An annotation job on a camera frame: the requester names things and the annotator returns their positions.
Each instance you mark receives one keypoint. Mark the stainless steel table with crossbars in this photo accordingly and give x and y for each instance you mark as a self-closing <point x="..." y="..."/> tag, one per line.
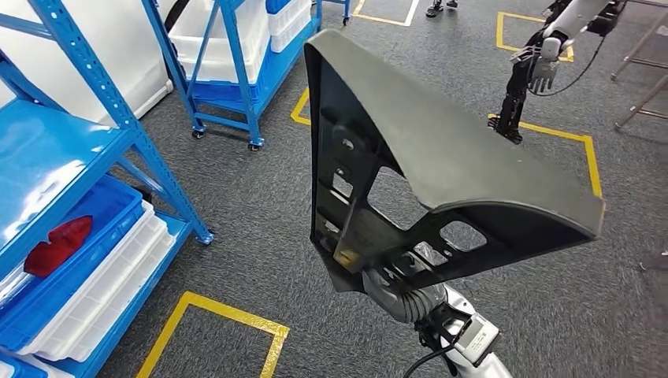
<point x="639" y="51"/>

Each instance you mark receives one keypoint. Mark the bystander robot white arm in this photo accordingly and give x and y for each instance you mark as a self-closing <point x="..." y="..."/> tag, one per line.
<point x="571" y="18"/>

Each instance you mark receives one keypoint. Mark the bystander robot grey hand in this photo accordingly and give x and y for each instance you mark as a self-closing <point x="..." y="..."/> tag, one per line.
<point x="544" y="75"/>

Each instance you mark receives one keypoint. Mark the white plastic bin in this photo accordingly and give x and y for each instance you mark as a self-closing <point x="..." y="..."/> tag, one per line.
<point x="104" y="276"/>
<point x="292" y="26"/>
<point x="256" y="31"/>
<point x="219" y="74"/>
<point x="104" y="323"/>

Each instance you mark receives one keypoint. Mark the black plastic frame part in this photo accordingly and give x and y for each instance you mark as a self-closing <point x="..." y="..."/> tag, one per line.
<point x="443" y="135"/>

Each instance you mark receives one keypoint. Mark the blue steel shelf rack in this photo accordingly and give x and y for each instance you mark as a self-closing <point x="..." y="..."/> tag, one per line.
<point x="47" y="151"/>

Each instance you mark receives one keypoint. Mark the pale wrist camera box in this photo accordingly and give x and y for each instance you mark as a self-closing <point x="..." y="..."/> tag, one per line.
<point x="480" y="339"/>

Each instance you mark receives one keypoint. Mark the blue wheeled rack cart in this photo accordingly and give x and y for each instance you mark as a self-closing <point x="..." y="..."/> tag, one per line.
<point x="236" y="57"/>

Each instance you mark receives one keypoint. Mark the person's foot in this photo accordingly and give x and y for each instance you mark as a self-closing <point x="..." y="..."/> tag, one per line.
<point x="452" y="3"/>
<point x="434" y="8"/>

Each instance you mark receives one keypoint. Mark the red plastic object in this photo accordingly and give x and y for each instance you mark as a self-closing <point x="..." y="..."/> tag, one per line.
<point x="57" y="248"/>

